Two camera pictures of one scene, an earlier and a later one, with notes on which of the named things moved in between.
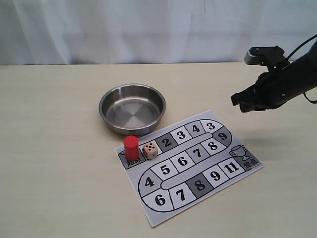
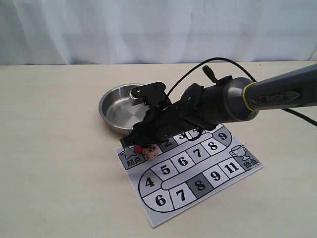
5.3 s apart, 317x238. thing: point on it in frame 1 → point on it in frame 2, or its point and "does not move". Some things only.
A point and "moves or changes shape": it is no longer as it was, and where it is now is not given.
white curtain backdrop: (57, 32) does not move
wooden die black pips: (150, 150) does not move
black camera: (273, 57) → (152, 94)
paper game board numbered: (181, 162) does not move
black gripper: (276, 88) → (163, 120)
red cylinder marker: (131, 144) moves or changes shape
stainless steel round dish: (132, 109) does not move
